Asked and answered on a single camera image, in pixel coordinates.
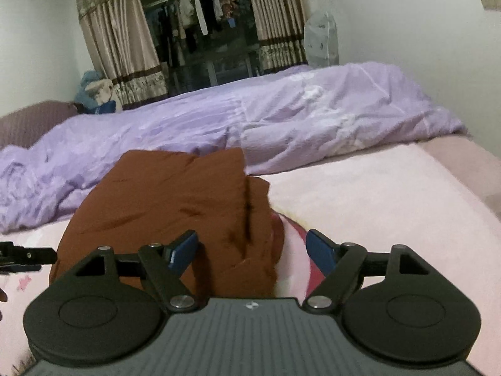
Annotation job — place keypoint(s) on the black hanging garment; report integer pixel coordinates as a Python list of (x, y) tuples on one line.
[(209, 8)]

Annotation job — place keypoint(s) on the purple duvet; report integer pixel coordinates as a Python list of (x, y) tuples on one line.
[(274, 125)]

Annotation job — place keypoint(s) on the dark balcony window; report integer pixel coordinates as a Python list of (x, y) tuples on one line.
[(211, 58)]

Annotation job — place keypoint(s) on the pink blanket with red pattern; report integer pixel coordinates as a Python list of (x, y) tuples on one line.
[(372, 203)]

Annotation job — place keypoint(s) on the white covered standing fan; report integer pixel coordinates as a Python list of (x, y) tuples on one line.
[(323, 39)]

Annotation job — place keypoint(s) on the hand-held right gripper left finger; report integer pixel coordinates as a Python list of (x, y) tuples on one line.
[(182, 253)]

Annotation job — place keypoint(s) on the pile of blue white clothes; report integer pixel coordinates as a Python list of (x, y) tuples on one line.
[(98, 92)]

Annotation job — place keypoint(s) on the printed hanging garment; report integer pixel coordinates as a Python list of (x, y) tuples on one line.
[(230, 8)]

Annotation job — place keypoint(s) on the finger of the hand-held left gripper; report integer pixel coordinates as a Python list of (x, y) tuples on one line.
[(31, 255)]

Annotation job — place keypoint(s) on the beige hanging garment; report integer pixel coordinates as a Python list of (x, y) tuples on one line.
[(186, 11)]

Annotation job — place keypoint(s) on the beige striped curtain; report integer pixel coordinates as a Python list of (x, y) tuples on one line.
[(278, 19), (117, 39)]

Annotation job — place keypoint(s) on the taupe bed sheet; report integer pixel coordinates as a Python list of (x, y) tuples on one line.
[(469, 168)]

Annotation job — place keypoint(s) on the brown garment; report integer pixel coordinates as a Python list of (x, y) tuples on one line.
[(156, 196)]

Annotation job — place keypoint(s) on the brown quilted headboard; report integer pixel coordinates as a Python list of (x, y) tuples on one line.
[(31, 121)]

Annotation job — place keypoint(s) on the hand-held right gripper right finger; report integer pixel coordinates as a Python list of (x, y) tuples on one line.
[(321, 252)]

